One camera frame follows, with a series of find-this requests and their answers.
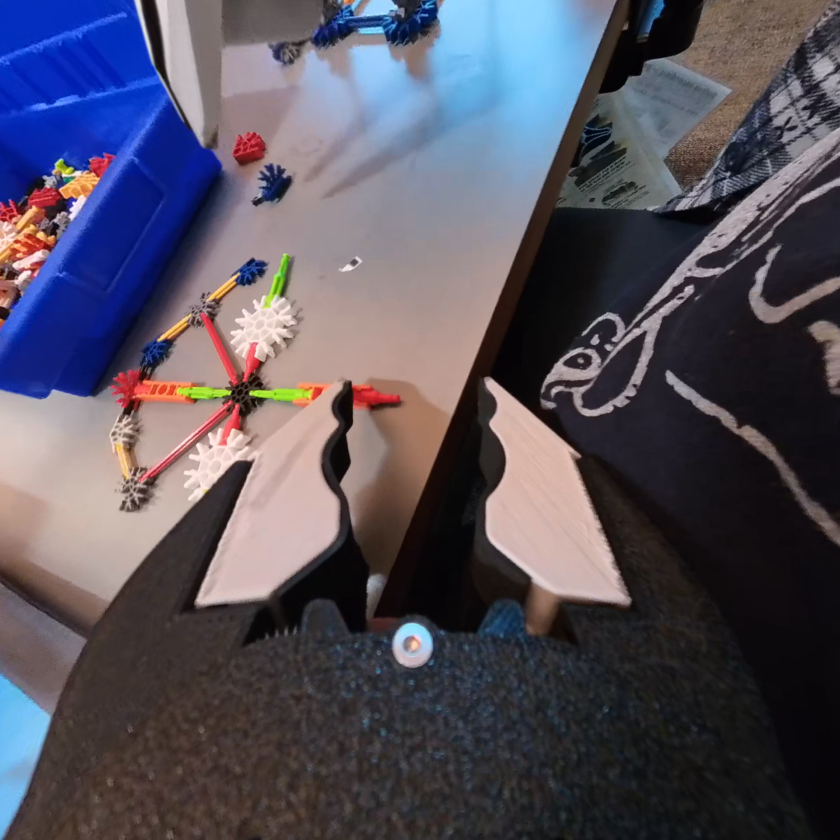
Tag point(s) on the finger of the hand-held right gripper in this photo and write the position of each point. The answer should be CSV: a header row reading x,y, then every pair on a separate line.
x,y
193,65

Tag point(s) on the small white paper scrap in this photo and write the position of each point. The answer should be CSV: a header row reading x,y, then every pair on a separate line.
x,y
350,264

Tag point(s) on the white paper sheet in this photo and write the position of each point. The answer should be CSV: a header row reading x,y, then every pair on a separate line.
x,y
656,111

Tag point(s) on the green toy rod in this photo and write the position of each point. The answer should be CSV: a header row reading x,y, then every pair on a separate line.
x,y
279,275

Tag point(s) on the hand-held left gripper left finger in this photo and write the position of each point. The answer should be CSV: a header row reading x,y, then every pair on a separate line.
x,y
275,518

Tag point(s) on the pile of toy construction pieces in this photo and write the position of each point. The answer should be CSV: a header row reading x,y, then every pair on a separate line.
x,y
39,223

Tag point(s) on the blue connector with black rod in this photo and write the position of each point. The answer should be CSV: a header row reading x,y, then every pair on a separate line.
x,y
272,184

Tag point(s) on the short yellow toy rod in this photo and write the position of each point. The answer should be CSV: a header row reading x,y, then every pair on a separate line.
x,y
226,289

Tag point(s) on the red toy connector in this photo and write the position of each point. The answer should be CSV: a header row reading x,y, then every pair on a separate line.
x,y
249,148

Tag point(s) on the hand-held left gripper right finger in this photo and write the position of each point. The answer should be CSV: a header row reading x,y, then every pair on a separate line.
x,y
551,518

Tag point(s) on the colourful toy rod wheel assembly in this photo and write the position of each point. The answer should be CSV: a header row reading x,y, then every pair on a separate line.
x,y
164,390

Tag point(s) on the black printed shirt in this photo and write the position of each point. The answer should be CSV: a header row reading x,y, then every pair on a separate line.
x,y
722,394

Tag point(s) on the blue plastic bin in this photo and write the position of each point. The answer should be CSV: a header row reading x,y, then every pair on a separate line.
x,y
131,229

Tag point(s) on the toy vehicle model with wheels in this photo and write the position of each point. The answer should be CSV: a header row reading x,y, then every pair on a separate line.
x,y
407,26

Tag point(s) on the blue toy connector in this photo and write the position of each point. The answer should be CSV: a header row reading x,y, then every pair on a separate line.
x,y
250,270

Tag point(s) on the long red toy rod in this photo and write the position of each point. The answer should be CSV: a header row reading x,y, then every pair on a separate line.
x,y
222,351

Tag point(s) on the plaid flannel shirt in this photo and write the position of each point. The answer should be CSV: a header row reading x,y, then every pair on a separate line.
x,y
787,111

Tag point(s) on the black desk clamp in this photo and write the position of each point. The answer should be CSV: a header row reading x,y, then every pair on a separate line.
x,y
669,26

